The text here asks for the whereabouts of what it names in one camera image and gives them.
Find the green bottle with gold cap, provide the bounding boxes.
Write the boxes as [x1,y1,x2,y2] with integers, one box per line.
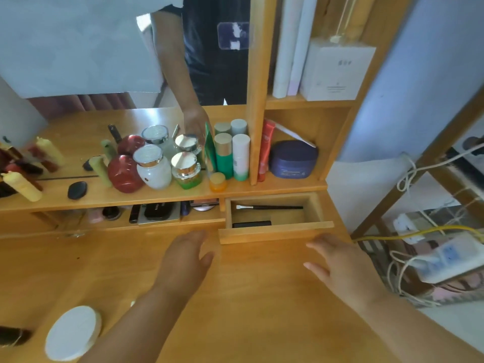
[214,132,234,180]

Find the person's right forearm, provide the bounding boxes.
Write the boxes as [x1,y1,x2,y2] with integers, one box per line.
[357,293,484,363]

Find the white power strip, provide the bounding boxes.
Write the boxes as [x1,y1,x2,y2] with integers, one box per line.
[409,233,484,285]

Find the black makeup palette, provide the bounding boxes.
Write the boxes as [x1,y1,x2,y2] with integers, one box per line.
[137,201,182,226]

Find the green flat packet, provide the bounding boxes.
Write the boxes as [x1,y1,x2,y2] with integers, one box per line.
[204,122,218,174]

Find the wooden vanity shelf unit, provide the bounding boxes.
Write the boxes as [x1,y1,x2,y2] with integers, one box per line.
[0,0,418,240]

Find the dark blue round jar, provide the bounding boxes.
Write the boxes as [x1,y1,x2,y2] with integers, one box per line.
[268,140,319,180]

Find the white jar with silver lid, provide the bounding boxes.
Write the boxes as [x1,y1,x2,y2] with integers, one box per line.
[133,144,173,190]

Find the red round jar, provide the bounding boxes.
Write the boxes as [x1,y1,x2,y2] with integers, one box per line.
[107,154,144,194]

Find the wall mirror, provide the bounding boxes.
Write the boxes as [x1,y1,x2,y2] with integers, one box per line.
[0,0,251,182]

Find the black oval sponge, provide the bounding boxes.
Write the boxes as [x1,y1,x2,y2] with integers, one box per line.
[67,181,88,201]

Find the yellow cable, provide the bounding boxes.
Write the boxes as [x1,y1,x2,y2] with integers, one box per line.
[353,224,484,243]

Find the white box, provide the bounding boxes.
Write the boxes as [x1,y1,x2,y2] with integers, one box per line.
[299,37,377,102]

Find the wooden drawer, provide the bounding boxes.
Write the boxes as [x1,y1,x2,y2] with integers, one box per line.
[218,191,336,245]

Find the white upright book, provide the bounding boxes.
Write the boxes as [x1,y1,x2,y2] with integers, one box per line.
[272,0,305,99]
[287,0,319,97]

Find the green jar with gold lid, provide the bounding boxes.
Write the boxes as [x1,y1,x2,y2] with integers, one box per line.
[170,152,202,190]

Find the person's left forearm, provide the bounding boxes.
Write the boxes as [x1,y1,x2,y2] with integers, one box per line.
[77,286,191,363]

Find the white power adapter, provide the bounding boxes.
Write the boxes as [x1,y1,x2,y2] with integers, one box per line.
[392,213,417,243]

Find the round silver compact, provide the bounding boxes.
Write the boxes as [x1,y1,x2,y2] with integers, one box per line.
[190,199,220,212]

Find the person's right hand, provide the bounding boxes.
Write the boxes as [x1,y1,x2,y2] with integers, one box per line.
[303,233,388,313]

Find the white slim tube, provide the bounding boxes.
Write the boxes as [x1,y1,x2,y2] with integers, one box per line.
[271,120,317,148]

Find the pale green bottle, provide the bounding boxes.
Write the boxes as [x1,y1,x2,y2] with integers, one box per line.
[88,155,113,188]

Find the wooden rack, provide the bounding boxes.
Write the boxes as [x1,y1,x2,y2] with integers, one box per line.
[350,86,484,242]

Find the black makeup brush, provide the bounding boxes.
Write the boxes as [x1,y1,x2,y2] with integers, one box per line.
[236,204,304,211]

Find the white round pad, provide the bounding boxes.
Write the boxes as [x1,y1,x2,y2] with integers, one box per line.
[44,306,103,362]

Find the yellow bottle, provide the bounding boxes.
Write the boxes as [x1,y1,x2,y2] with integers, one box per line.
[1,171,43,203]

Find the small orange jar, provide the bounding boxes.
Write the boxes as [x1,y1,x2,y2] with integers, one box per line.
[209,172,228,193]

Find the person's left hand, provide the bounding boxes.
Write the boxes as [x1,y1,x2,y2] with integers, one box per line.
[153,230,216,300]

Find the white bottle with green base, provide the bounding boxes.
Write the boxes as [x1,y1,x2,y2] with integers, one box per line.
[232,134,251,182]

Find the reed diffuser sticks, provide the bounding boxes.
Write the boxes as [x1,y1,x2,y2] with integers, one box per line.
[330,0,360,44]

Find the red tube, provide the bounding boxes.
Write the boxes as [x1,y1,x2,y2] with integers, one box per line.
[257,119,276,183]

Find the white cable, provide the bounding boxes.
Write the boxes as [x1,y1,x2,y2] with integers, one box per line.
[396,143,484,193]

